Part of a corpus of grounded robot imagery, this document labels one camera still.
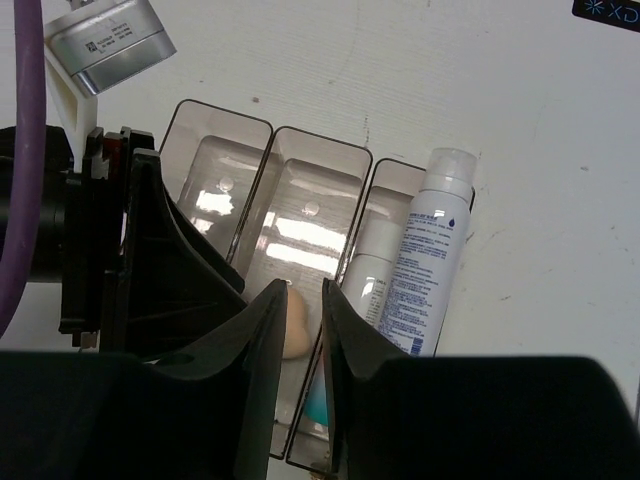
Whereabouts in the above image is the clear organizer bin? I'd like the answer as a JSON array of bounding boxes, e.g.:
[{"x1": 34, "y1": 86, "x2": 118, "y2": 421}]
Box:
[
  {"x1": 282, "y1": 157, "x2": 476, "y2": 474},
  {"x1": 231, "y1": 127, "x2": 373, "y2": 459},
  {"x1": 160, "y1": 99, "x2": 273, "y2": 256}
]

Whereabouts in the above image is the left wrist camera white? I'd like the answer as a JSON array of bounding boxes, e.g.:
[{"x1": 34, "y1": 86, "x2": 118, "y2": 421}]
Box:
[{"x1": 44, "y1": 0, "x2": 176, "y2": 172}]

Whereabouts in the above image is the beige makeup sponge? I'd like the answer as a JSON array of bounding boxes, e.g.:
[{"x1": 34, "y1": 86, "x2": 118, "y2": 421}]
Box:
[{"x1": 282, "y1": 286, "x2": 311, "y2": 360}]

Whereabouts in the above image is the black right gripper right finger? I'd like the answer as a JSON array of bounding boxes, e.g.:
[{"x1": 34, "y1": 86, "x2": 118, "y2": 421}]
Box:
[{"x1": 322, "y1": 280, "x2": 639, "y2": 479}]

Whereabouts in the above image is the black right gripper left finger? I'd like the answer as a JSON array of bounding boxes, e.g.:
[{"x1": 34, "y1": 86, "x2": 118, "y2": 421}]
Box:
[{"x1": 1, "y1": 280, "x2": 287, "y2": 479}]

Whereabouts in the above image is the clear organizer bin middle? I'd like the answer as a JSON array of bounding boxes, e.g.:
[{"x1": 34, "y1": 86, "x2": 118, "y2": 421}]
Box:
[{"x1": 231, "y1": 127, "x2": 373, "y2": 459}]

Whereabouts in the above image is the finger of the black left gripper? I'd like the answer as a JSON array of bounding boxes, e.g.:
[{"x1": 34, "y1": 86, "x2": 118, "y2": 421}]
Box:
[{"x1": 100, "y1": 148, "x2": 247, "y2": 358}]

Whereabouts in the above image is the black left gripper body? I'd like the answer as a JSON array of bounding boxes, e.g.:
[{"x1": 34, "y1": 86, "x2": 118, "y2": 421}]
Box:
[{"x1": 28, "y1": 126, "x2": 153, "y2": 347}]

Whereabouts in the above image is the white spray bottle clear cap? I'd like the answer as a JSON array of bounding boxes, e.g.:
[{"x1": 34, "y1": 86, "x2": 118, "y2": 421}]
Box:
[{"x1": 378, "y1": 148, "x2": 477, "y2": 357}]

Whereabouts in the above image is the clear organizer bin right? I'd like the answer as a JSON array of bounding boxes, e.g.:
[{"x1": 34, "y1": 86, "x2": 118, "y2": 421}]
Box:
[{"x1": 282, "y1": 157, "x2": 476, "y2": 474}]

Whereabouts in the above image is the clear organizer bin left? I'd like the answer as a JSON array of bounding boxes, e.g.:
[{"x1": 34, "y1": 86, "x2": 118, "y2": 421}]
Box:
[{"x1": 160, "y1": 99, "x2": 273, "y2": 256}]

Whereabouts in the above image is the pink teal gradient spray bottle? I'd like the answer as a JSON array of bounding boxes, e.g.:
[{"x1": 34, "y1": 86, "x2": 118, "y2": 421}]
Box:
[{"x1": 304, "y1": 219, "x2": 404, "y2": 435}]

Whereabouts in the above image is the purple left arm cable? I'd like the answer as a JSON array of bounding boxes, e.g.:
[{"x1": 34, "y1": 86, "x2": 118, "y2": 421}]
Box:
[{"x1": 0, "y1": 0, "x2": 51, "y2": 336}]

